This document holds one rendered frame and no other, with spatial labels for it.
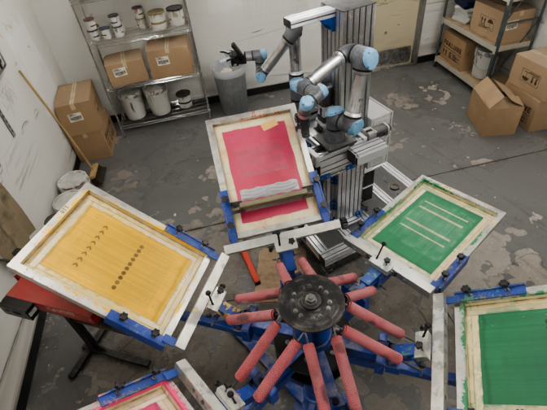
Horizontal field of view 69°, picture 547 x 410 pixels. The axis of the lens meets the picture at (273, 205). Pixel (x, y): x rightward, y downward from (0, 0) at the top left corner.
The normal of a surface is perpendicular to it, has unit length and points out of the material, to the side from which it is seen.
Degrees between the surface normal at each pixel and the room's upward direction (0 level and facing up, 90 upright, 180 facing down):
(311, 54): 90
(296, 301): 0
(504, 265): 0
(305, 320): 0
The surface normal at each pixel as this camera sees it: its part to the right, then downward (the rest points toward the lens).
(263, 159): 0.04, -0.27
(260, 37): 0.22, 0.65
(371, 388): -0.09, -0.73
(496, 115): -0.02, 0.68
